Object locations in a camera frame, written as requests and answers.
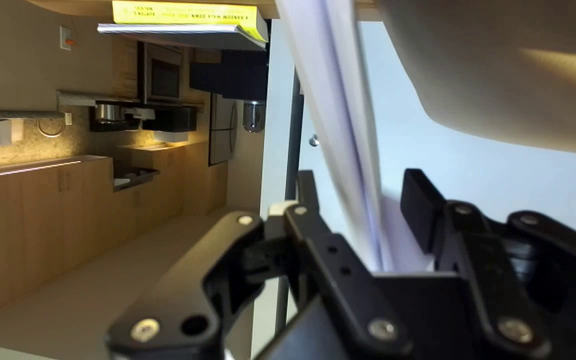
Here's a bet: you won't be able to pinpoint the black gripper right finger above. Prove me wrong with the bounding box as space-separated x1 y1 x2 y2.
397 166 576 360

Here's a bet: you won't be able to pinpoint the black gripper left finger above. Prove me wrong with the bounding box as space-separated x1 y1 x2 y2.
105 168 414 360

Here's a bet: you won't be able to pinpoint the wooden kitchen cabinets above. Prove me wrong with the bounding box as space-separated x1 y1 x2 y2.
0 142 231 324

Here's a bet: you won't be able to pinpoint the built-in microwave oven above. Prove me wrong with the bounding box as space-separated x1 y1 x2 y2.
136 42 193 107

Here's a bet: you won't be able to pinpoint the black coffee machine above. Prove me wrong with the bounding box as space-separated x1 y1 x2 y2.
190 49 272 134

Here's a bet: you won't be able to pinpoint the dark book with yellow edge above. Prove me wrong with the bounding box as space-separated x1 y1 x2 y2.
95 0 272 52

